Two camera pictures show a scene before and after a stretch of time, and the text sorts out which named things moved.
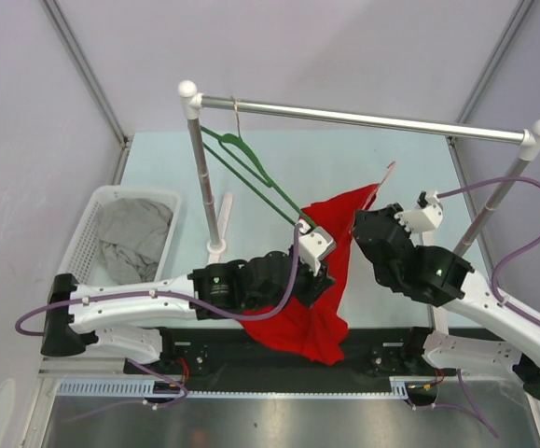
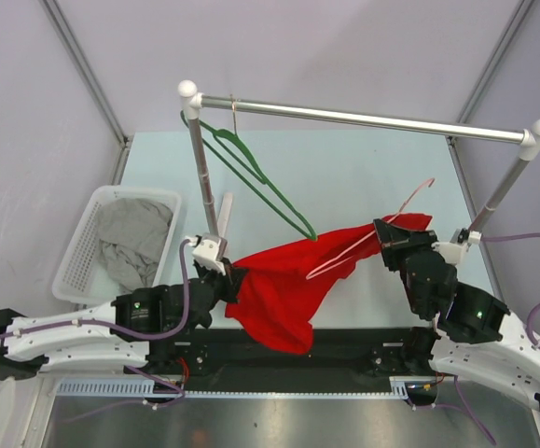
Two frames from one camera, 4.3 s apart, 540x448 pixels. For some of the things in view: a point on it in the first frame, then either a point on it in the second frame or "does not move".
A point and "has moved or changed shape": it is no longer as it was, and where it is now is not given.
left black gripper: (314, 285) → (232, 281)
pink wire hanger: (379, 184) → (317, 273)
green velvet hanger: (243, 153) has moved or changed shape
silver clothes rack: (533, 138) does not move
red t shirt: (320, 329) has moved or changed shape
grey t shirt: (132, 234) does not move
